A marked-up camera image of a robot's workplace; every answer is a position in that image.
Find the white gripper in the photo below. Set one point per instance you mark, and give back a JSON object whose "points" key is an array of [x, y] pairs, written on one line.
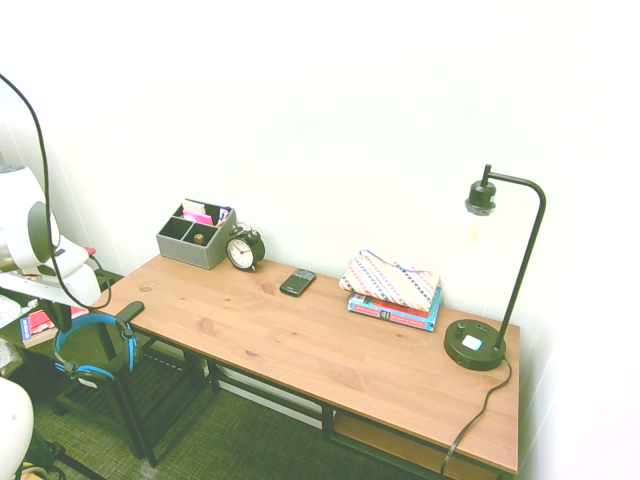
{"points": [[60, 286]]}

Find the blue black headphone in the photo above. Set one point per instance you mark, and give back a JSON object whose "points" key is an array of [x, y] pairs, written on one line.
{"points": [[95, 372]]}

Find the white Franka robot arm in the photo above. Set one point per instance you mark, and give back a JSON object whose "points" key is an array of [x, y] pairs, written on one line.
{"points": [[20, 220]]}

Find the black headphone hanger hook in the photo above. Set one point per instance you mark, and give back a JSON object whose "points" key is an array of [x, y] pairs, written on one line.
{"points": [[131, 310]]}

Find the thick red white book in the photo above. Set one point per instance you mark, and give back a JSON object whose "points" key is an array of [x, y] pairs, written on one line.
{"points": [[37, 324]]}

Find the crumpled silver foil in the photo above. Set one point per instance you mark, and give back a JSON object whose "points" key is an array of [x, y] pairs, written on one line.
{"points": [[10, 306]]}

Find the black side table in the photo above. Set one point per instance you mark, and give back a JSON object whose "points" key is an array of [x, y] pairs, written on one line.
{"points": [[130, 385]]}

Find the grey desk organizer box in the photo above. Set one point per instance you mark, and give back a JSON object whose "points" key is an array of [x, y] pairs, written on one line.
{"points": [[190, 252]]}

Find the small brass cylinder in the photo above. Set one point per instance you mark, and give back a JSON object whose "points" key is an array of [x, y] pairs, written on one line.
{"points": [[199, 238]]}

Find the pink sticky notes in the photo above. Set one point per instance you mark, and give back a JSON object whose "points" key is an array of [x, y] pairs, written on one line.
{"points": [[197, 217]]}

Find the beige notepad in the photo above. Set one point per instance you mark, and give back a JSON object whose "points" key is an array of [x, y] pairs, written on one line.
{"points": [[194, 205]]}

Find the bundle of pens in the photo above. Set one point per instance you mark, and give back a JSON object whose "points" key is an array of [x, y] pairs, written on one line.
{"points": [[223, 215]]}

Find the black twin bell alarm clock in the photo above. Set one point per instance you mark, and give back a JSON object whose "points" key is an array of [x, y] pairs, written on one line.
{"points": [[244, 251]]}

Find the black smartphone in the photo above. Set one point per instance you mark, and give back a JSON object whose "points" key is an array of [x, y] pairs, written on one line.
{"points": [[297, 284]]}

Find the red paperback book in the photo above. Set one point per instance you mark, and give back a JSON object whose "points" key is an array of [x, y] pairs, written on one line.
{"points": [[385, 304]]}

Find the striped fabric pouch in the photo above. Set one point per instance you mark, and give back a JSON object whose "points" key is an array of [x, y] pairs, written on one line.
{"points": [[390, 282]]}

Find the blue paperback book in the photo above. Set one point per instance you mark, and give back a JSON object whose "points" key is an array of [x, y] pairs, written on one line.
{"points": [[400, 320]]}

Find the black desk lamp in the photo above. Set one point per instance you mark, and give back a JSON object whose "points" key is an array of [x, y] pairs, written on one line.
{"points": [[472, 345]]}

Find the wooden desk with black frame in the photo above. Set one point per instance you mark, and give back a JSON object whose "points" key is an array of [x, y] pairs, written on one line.
{"points": [[320, 345]]}

